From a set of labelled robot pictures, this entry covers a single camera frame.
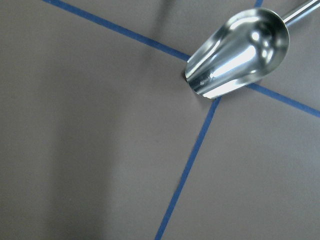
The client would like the metal scoop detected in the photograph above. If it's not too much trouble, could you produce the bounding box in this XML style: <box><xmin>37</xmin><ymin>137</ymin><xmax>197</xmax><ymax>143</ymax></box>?
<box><xmin>184</xmin><ymin>0</ymin><xmax>320</xmax><ymax>99</ymax></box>

